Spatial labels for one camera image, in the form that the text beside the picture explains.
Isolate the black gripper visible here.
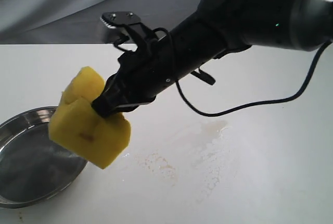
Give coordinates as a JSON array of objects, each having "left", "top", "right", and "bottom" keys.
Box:
[{"left": 91, "top": 36, "right": 182, "bottom": 118}]

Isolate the yellow sponge block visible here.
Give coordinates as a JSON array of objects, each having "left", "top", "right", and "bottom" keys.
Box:
[{"left": 48, "top": 66, "right": 131, "bottom": 169}]

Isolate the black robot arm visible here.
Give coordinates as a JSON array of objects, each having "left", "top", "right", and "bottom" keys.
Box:
[{"left": 92, "top": 0, "right": 332, "bottom": 117}]

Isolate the brown liquid spill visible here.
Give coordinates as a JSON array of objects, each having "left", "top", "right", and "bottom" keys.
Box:
[{"left": 120, "top": 120, "right": 234, "bottom": 194}]

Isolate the round stainless steel pan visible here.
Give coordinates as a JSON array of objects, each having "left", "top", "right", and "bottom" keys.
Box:
[{"left": 1, "top": 106, "right": 87, "bottom": 209}]

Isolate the grey fabric backdrop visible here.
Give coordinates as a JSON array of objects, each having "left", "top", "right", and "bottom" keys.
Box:
[{"left": 1, "top": 0, "right": 200, "bottom": 44}]

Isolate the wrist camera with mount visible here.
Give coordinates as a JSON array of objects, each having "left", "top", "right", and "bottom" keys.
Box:
[{"left": 100, "top": 11, "right": 163, "bottom": 56}]

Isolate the black cable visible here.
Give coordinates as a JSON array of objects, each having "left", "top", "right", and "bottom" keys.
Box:
[{"left": 166, "top": 28, "right": 333, "bottom": 117}]

